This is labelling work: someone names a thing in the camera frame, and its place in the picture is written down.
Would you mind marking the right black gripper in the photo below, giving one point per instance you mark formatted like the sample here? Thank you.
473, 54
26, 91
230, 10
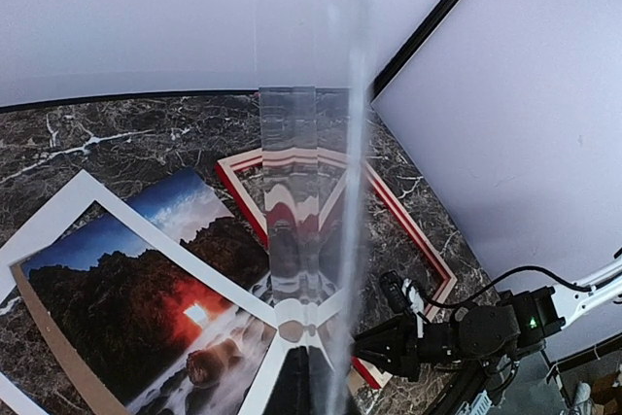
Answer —
401, 346

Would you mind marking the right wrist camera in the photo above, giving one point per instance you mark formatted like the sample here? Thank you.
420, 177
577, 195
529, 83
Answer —
403, 298

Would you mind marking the white mat board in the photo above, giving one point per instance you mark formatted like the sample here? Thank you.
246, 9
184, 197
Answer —
68, 204

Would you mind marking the red wooden picture frame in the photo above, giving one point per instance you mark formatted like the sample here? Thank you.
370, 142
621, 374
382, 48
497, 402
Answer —
413, 235

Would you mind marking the brown backing board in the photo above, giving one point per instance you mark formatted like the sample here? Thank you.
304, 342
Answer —
99, 399

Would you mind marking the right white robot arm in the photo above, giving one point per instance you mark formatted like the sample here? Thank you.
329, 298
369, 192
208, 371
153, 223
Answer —
518, 325

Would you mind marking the clear acrylic sheet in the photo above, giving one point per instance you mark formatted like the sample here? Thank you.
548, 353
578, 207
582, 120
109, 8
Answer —
312, 73

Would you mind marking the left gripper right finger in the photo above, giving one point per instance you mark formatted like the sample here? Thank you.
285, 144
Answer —
327, 394

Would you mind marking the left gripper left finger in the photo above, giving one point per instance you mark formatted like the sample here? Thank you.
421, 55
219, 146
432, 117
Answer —
290, 394

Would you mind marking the landscape photo print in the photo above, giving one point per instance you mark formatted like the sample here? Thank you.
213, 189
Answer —
160, 340

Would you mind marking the right black corner post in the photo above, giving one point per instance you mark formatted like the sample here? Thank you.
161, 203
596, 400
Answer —
414, 42

